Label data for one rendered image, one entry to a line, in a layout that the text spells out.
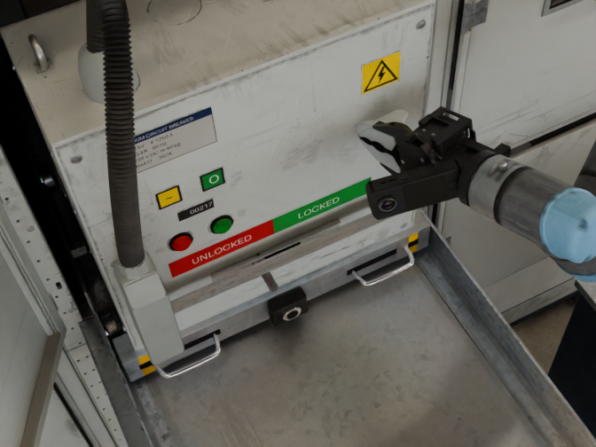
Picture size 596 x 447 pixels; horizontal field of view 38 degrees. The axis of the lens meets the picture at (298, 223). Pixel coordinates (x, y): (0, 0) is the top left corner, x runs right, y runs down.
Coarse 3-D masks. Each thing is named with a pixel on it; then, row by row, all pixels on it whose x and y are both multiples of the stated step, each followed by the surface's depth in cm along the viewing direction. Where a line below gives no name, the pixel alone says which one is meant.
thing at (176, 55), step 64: (128, 0) 110; (192, 0) 109; (256, 0) 108; (320, 0) 108; (384, 0) 107; (64, 64) 103; (192, 64) 102; (256, 64) 101; (64, 128) 97; (64, 192) 148
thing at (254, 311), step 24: (384, 240) 143; (336, 264) 140; (360, 264) 143; (384, 264) 146; (288, 288) 138; (312, 288) 141; (240, 312) 136; (264, 312) 140; (120, 336) 134; (192, 336) 135; (168, 360) 137
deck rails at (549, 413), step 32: (416, 256) 150; (448, 256) 144; (448, 288) 145; (480, 288) 138; (96, 320) 145; (480, 320) 142; (512, 352) 135; (128, 384) 138; (512, 384) 135; (544, 384) 129; (160, 416) 134; (544, 416) 131
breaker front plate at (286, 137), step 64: (320, 64) 106; (256, 128) 109; (320, 128) 114; (192, 192) 112; (256, 192) 118; (320, 192) 125; (256, 256) 128; (320, 256) 138; (128, 320) 126; (192, 320) 134
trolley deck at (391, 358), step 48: (336, 288) 147; (384, 288) 146; (432, 288) 146; (96, 336) 144; (240, 336) 142; (288, 336) 142; (336, 336) 142; (384, 336) 141; (432, 336) 141; (192, 384) 138; (240, 384) 137; (288, 384) 137; (336, 384) 136; (384, 384) 136; (432, 384) 136; (480, 384) 135; (192, 432) 133; (240, 432) 132; (288, 432) 132; (336, 432) 132; (384, 432) 131; (432, 432) 131; (480, 432) 131; (528, 432) 130
